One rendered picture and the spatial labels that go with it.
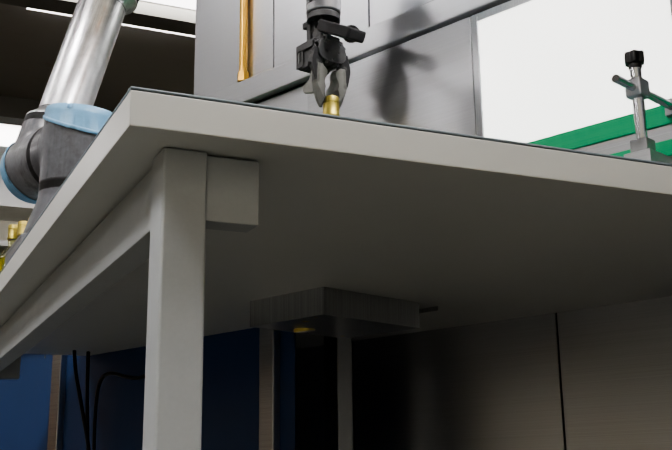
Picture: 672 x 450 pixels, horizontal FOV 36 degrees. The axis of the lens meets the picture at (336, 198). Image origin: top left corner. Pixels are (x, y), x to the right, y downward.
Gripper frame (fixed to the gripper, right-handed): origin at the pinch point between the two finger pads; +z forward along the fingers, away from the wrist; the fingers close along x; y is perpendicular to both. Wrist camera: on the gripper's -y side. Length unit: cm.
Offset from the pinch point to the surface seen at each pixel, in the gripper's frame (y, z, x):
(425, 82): -14.2, -2.9, -13.5
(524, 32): -38.3, -6.0, -16.6
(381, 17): 0.3, -23.2, -14.8
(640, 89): -78, 24, 7
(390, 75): -4.8, -7.2, -12.4
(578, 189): -93, 47, 41
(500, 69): -32.3, -0.3, -15.9
